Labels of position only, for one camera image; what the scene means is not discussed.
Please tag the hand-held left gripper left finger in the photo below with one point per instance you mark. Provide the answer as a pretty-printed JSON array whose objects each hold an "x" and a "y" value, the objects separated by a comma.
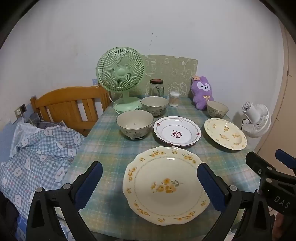
[{"x": 92, "y": 183}]

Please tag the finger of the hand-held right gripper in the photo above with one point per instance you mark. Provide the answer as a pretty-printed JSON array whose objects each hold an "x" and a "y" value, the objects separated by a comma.
[
  {"x": 261, "y": 165},
  {"x": 286, "y": 160}
]

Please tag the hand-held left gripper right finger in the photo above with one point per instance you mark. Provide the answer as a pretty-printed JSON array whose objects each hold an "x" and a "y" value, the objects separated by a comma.
[{"x": 212, "y": 187}]

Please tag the small yellow floral plate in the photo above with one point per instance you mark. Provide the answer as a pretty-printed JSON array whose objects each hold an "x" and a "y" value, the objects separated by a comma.
[{"x": 225, "y": 134}]

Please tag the large yellow floral plate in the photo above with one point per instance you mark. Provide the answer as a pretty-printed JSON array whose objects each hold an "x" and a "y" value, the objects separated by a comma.
[{"x": 161, "y": 166}]

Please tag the red patterned white plate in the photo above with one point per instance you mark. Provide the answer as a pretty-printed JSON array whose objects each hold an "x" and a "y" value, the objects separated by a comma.
[{"x": 178, "y": 129}]

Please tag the grey floral ceramic bowl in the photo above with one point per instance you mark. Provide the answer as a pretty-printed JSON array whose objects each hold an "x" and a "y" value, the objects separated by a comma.
[
  {"x": 217, "y": 108},
  {"x": 154, "y": 103},
  {"x": 135, "y": 122}
]

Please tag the plaid tablecloth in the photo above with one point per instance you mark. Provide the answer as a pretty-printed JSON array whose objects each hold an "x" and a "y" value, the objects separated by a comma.
[{"x": 111, "y": 150}]

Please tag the beige door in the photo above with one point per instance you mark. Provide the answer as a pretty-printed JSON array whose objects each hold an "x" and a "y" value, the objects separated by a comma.
[{"x": 289, "y": 115}]

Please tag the white clip fan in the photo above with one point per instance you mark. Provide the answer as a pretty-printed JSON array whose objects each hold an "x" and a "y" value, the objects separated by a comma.
[{"x": 256, "y": 120}]

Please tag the blue checked bear blanket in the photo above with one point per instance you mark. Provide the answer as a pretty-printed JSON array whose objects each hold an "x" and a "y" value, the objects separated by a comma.
[{"x": 41, "y": 150}]

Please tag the grey cloth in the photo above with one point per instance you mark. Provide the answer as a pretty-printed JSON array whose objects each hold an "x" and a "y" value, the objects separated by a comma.
[{"x": 39, "y": 120}]

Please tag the wooden headboard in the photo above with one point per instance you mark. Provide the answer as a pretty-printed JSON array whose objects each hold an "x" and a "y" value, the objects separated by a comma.
[{"x": 69, "y": 102}]

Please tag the purple plush toy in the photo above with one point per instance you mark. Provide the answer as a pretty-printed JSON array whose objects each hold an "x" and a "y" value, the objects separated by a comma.
[{"x": 202, "y": 95}]

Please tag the cotton swab container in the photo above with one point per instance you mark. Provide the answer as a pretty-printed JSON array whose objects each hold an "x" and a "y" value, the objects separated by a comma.
[{"x": 174, "y": 99}]

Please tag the glass jar with dark lid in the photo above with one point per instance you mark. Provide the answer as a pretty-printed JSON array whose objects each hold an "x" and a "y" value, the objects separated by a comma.
[{"x": 156, "y": 89}]

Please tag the green desk fan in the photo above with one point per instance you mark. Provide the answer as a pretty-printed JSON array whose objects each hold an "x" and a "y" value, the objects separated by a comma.
[{"x": 120, "y": 73}]

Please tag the green printed board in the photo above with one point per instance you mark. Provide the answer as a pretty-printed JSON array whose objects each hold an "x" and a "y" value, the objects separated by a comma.
[{"x": 171, "y": 67}]

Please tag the dark wall switch plate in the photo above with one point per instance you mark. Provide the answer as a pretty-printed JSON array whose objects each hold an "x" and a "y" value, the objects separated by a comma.
[{"x": 23, "y": 107}]

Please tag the white wall socket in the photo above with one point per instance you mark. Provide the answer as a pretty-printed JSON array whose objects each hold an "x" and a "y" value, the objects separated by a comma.
[{"x": 17, "y": 112}]

